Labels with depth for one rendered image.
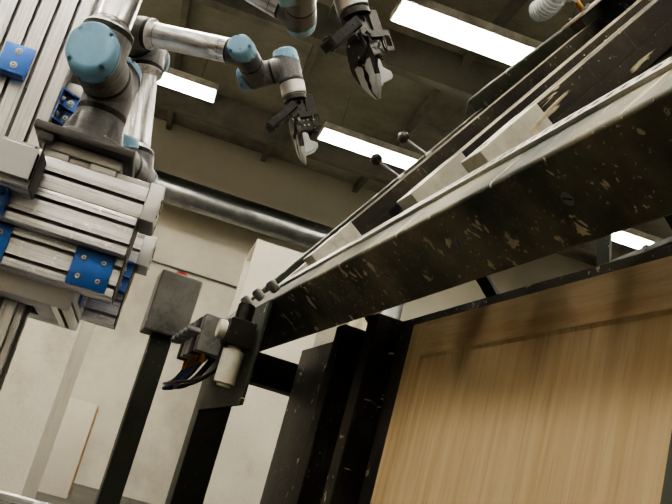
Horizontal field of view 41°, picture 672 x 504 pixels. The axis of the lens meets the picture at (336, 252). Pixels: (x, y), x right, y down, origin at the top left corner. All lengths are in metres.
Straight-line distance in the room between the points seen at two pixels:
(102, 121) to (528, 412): 1.22
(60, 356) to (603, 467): 3.68
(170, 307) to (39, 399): 2.06
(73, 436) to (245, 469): 1.67
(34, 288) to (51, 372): 2.44
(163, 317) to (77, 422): 4.69
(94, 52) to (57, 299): 0.56
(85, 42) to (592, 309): 1.25
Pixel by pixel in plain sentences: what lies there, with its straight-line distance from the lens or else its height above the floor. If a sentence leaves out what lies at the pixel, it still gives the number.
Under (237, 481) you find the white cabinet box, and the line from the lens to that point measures 6.10.
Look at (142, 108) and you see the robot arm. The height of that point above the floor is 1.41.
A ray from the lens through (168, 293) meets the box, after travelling 2.59.
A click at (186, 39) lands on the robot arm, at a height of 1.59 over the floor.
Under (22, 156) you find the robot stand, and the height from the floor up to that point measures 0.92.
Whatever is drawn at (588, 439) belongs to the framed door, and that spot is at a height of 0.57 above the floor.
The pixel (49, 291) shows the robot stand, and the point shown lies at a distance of 2.16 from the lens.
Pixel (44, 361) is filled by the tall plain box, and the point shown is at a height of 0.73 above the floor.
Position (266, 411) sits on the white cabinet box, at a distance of 6.13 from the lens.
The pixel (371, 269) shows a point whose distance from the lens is 1.46.
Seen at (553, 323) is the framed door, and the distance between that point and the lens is 1.34.
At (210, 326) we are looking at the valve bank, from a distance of 2.12.
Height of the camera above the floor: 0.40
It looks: 16 degrees up
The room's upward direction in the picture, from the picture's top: 16 degrees clockwise
